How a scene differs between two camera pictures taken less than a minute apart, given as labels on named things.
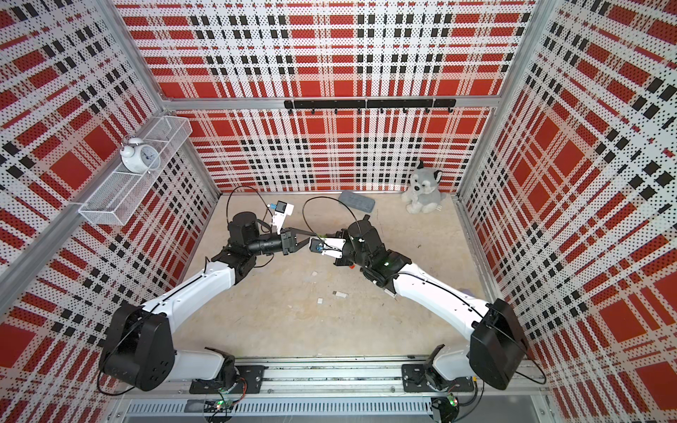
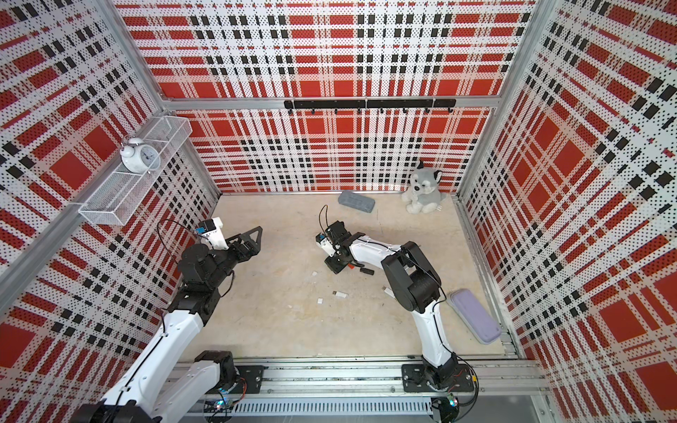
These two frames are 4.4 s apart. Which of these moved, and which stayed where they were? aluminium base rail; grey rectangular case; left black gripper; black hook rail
Moved: left black gripper
Stayed: black hook rail; grey rectangular case; aluminium base rail
